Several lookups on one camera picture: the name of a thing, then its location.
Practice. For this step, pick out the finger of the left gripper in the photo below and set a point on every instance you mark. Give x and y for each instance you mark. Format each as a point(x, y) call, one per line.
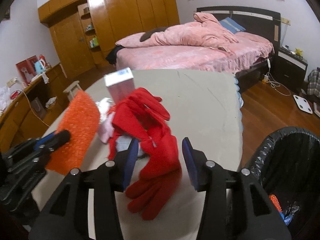
point(53, 141)

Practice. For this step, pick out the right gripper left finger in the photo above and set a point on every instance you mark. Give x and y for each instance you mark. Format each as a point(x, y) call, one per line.
point(111, 177)

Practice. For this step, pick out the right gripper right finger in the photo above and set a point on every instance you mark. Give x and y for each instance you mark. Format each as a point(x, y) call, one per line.
point(209, 177)

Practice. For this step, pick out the orange mesh scrubber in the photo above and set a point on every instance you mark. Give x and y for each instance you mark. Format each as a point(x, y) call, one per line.
point(81, 120)

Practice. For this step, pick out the pink sock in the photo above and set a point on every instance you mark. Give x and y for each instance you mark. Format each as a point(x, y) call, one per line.
point(106, 129)

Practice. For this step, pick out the red gloves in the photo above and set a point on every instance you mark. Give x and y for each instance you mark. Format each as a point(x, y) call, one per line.
point(142, 116)

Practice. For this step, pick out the wooden side counter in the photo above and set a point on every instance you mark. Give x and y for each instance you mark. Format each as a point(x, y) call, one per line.
point(36, 108)

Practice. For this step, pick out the small white wooden stool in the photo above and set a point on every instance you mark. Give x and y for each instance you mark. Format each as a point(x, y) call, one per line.
point(72, 90)

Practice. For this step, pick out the white crumpled plastic bag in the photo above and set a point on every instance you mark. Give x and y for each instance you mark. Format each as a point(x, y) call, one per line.
point(104, 105)

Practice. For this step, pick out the light blue electric kettle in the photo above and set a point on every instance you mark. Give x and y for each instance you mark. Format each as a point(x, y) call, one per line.
point(40, 66)

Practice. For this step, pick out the red gift bag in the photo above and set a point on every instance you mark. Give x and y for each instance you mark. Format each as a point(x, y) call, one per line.
point(26, 69)

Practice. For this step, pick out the white blue carton box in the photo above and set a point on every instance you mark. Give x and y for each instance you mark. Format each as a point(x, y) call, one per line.
point(120, 84)

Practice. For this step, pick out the black clothing on bed edge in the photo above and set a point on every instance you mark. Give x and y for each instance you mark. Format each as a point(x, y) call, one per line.
point(112, 56)

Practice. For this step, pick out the white bathroom scale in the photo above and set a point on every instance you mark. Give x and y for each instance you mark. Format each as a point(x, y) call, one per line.
point(303, 104)

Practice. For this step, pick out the wooden wardrobe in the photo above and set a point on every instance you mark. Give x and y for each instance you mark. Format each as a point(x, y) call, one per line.
point(85, 31)

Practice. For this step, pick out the dark bedside nightstand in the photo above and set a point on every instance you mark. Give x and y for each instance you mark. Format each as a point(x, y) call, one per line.
point(289, 70)

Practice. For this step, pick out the bed with dark headboard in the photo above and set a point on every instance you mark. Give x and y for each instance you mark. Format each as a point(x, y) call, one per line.
point(248, 60)

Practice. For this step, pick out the plaid clothing pile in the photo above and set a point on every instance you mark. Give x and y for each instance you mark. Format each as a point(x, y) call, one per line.
point(314, 83)

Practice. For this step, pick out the pink comforter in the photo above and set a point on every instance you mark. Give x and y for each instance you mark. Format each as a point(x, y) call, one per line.
point(204, 31)

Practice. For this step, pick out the dark brown pillow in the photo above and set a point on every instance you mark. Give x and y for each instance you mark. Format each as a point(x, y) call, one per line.
point(151, 33)

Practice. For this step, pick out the blue pillow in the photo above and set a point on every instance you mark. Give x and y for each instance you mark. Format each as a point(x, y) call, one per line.
point(231, 25)

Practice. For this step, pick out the yellow plush toy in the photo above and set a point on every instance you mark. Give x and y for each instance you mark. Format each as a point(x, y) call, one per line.
point(299, 52)

